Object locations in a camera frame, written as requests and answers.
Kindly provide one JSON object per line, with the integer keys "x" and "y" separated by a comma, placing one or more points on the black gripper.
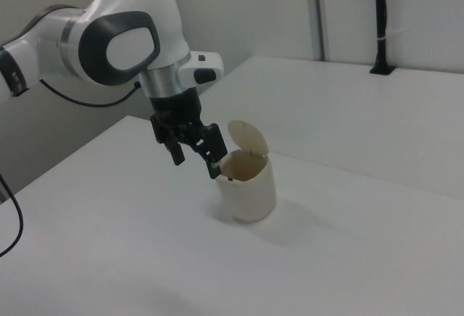
{"x": 177, "y": 109}

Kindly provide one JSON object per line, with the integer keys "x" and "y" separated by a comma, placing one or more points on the small white lidded bin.
{"x": 250, "y": 200}

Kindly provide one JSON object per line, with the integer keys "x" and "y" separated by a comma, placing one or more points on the black clamp-on pole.
{"x": 380, "y": 22}

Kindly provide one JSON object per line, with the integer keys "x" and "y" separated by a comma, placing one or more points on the grey partition post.
{"x": 319, "y": 11}

